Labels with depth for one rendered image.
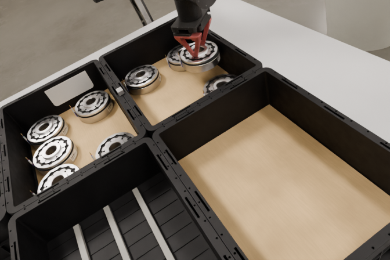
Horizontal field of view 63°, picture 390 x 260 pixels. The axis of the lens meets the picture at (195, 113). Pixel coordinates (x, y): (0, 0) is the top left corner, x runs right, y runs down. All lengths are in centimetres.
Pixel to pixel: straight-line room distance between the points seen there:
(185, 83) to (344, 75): 48
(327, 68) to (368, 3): 111
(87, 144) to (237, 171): 41
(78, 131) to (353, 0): 172
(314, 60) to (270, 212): 63
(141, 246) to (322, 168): 37
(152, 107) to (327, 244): 53
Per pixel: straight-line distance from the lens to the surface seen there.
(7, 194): 75
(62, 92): 100
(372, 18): 222
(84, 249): 69
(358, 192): 64
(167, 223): 65
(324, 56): 114
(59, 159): 84
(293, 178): 65
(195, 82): 91
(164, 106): 86
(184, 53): 87
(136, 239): 66
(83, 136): 91
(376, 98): 99
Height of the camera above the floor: 137
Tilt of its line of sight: 42 degrees down
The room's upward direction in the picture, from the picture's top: 20 degrees counter-clockwise
